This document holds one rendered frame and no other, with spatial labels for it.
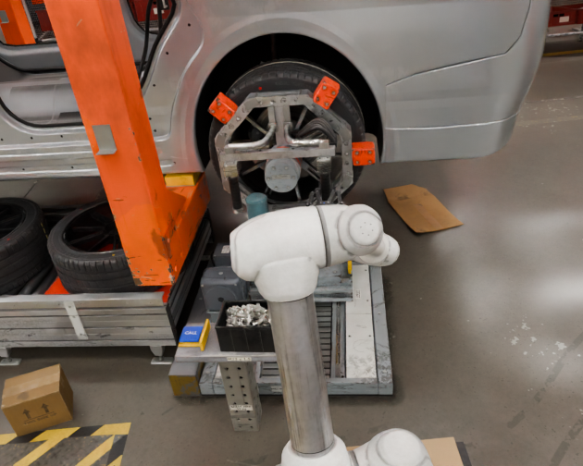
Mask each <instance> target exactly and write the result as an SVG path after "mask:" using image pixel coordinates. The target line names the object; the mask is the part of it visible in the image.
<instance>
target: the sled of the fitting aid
mask: <svg viewBox="0 0 583 466"><path fill-rule="evenodd" d="M248 295H249V300H266V299H265V298H264V297H263V296H262V295H261V294H260V293H259V291H258V289H257V287H256V285H255V283H254V281H250V286H249V289H248ZM314 300H315V302H333V301H354V300H353V266H352V260H350V261H347V262H344V263H341V283H328V284H317V285H316V288H315V291H314Z"/></svg>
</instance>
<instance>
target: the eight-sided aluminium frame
mask: <svg viewBox="0 0 583 466"><path fill-rule="evenodd" d="M313 98H314V94H313V93H312V92H310V91H309V90H308V89H305V90H302V89H300V90H291V91H278V92H251V93H250V94H249V95H248V96H247V97H246V98H245V100H244V101H243V102H242V104H241V105H240V106H239V107H238V109H237V111H236V113H235V115H234V116H233V117H232V118H231V120H230V121H229V122H228V123H227V125H224V126H223V127H222V129H220V131H219V132H218V134H217V135H216V137H215V144H216V145H215V146H216V149H217V158H218V163H219V168H220V174H221V178H222V184H223V189H224V190H225V191H227V192H228V193H230V189H229V180H228V178H226V177H225V172H224V167H223V165H224V163H225V162H220V161H219V156H218V155H219V153H220V152H224V151H225V149H224V148H225V146H226V145H229V141H228V138H229V137H230V135H231V134H232V133H233V132H234V131H235V129H236V128H237V127H239V126H240V124H241V123H242V122H243V121H244V119H245V118H246V117H247V116H248V114H249V113H250V112H251V111H252V110H253V108H256V107H268V106H271V105H274V106H283V105H285V104H288V105H298V104H303V105H305V106H306V107H307V108H308V109H309V110H311V111H312V112H313V113H314V114H315V115H317V116H318V117H319V118H323V119H325V120H326V121H327V122H328V123H329V125H330V126H331V128H332V129H334V130H335V131H336V132H337V133H338V134H340V135H341V158H342V175H341V176H340V177H339V178H338V179H337V180H336V181H335V182H334V183H333V187H336V190H340V191H341V194H342V193H343V192H344V191H345V190H346V189H349V187H350V186H351V185H352V184H353V177H354V172H353V159H352V132H351V125H349V124H348V123H347V122H346V120H344V119H342V118H341V117H340V116H339V115H338V114H336V113H335V112H334V111H333V110H332V109H330V108H329V109H328V110H326V109H325V108H323V107H322V106H320V105H319V104H317V103H315V102H313ZM283 100H285V101H283ZM273 101H274V102H273ZM239 187H240V193H241V198H242V203H244V204H245V205H246V201H245V199H246V197H247V196H248V195H250V194H252V193H253V192H252V191H250V190H249V189H247V188H246V187H245V186H243V185H242V184H241V183H240V182H239ZM267 205H268V210H269V212H270V213H271V212H275V211H279V210H284V209H290V208H295V207H306V203H290V204H267Z"/></svg>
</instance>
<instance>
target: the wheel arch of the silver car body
mask: <svg viewBox="0 0 583 466"><path fill-rule="evenodd" d="M273 33H275V35H276V50H277V59H278V60H279V59H280V58H283V59H285V58H289V59H292V58H298V60H299V59H303V60H304V61H305V60H308V61H311V62H312V63H313V62H315V63H316V64H317V65H318V64H319V65H321V66H323V67H324V68H325V67H326V68H328V69H329V70H330V71H333V72H334V73H335V74H337V76H339V77H340V78H341V80H344V81H345V83H346V84H347V85H348V86H349V87H350V90H352V91H353V93H354V96H355V97H356V98H357V101H358V103H359V105H360V106H361V109H362V113H363V117H364V122H365V131H366V133H370V134H373V135H375V136H376V138H377V143H378V156H379V162H380V163H382V164H383V160H384V156H385V150H386V130H385V123H384V117H383V114H382V110H381V107H380V104H379V101H378V97H377V95H376V93H375V91H374V89H373V87H372V85H371V83H370V82H369V80H368V78H367V77H366V75H365V74H364V72H363V71H362V70H361V68H360V67H359V66H357V65H356V64H355V63H354V61H353V60H352V59H351V58H350V57H349V56H348V55H347V54H345V53H344V52H343V51H342V50H341V49H339V48H338V47H336V46H335V45H333V44H331V43H329V42H327V41H325V40H323V39H321V38H318V37H316V36H314V35H311V34H308V33H304V32H299V31H267V32H262V33H259V34H256V35H253V36H251V37H248V38H246V39H244V40H242V41H240V42H238V43H236V44H234V45H233V46H232V47H231V48H230V49H229V50H227V51H226V52H225V53H224V54H223V55H222V56H221V57H220V58H219V59H218V60H217V61H216V62H215V63H214V65H213V66H212V67H211V68H210V69H209V70H208V72H207V74H206V75H205V78H204V80H203V82H202V84H201V86H200V88H199V91H198V93H197V96H196V99H195V103H194V108H193V112H192V144H193V149H194V153H195V157H196V161H197V163H198V166H199V168H200V170H201V172H202V173H203V172H205V169H206V167H207V165H208V163H209V161H210V159H211V158H210V152H209V134H210V133H209V131H210V127H211V123H212V120H213V117H214V116H213V115H211V114H210V113H209V112H208V111H207V109H208V108H209V106H210V105H211V104H212V103H213V101H214V100H215V99H216V97H217V96H218V95H219V93H220V92H222V93H223V94H225V95H226V93H227V91H228V90H229V88H230V86H231V85H232V84H233V83H234V81H235V80H237V79H238V78H239V77H240V76H241V75H242V74H243V73H244V72H246V71H248V70H249V69H250V68H253V67H255V66H257V65H258V66H259V64H260V63H261V61H262V62H267V61H272V54H271V40H270V34H273ZM251 125H252V124H251V123H250V122H248V121H247V120H246V119H244V121H243V122H242V123H241V124H240V126H239V132H240V138H241V140H250V138H249V137H248V130H249V128H250V126H251Z"/></svg>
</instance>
